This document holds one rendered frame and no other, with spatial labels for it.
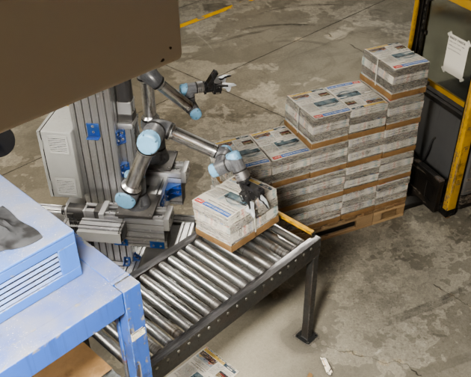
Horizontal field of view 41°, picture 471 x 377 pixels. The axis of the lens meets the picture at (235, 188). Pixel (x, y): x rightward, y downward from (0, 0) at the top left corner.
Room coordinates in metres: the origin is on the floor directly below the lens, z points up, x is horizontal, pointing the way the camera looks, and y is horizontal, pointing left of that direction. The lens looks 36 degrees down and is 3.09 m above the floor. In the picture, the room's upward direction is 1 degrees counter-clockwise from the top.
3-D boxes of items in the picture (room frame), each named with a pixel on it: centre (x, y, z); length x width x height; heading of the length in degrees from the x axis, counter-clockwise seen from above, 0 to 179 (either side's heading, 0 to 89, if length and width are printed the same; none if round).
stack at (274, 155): (3.73, -0.43, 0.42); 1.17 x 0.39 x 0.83; 113
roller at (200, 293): (2.37, 0.24, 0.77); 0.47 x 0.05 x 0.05; 46
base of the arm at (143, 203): (3.01, 0.58, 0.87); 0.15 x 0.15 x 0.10
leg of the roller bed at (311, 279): (2.70, -0.43, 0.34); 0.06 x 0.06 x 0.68; 46
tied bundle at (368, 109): (3.90, -0.83, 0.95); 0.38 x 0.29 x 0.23; 22
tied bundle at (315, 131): (3.78, -0.56, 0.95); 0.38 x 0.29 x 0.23; 24
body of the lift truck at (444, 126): (4.34, -1.84, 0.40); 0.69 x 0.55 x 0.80; 23
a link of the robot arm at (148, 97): (3.63, 0.55, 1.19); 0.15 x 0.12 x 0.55; 17
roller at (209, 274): (2.46, 0.15, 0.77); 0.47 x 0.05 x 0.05; 46
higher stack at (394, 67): (4.02, -1.10, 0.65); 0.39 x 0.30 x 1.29; 23
